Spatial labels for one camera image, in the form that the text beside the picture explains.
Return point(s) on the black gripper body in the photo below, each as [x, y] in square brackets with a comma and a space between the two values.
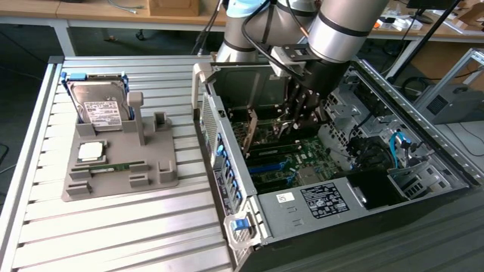
[322, 76]

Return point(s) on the graphics card with metal bracket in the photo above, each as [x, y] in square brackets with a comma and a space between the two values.
[250, 130]

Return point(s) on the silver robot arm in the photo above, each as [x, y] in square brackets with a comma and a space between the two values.
[340, 31]

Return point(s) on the metal disk bay cage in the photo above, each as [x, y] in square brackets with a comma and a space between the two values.
[344, 113]

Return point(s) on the black RAM stick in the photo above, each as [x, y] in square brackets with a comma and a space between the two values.
[276, 150]

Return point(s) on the green motherboard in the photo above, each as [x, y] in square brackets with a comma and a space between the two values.
[310, 158]

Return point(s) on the orange small box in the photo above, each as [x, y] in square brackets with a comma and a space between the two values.
[376, 25]

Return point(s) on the cluttered wooden desk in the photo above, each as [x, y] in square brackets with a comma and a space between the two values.
[408, 32]

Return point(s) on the black tripod pole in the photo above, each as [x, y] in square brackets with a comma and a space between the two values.
[427, 39]

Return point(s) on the black monitor stand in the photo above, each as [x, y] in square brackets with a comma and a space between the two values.
[419, 15]

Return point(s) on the grey power supply unit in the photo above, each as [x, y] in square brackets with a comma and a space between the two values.
[299, 209]

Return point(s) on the grey computer tower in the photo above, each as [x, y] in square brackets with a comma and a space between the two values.
[450, 105]

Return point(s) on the open black PC case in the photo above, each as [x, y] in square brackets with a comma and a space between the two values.
[287, 218]

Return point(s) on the blue case latch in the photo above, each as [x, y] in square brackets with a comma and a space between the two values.
[239, 225]

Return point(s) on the brown cardboard box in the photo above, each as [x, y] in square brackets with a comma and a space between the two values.
[174, 7]

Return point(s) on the silver hard disk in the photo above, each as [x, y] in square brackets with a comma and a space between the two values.
[100, 110]

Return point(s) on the green RAM stick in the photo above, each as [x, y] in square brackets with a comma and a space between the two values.
[112, 166]

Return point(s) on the grey parts rack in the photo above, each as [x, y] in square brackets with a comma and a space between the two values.
[120, 184]

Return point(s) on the silver CPU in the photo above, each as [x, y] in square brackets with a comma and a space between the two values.
[91, 151]

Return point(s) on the blue disk caddy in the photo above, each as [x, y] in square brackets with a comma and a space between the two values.
[78, 77]

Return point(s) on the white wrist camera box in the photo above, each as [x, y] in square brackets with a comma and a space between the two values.
[291, 58]

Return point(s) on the wooden desk with white frame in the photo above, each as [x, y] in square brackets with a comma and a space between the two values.
[75, 11]

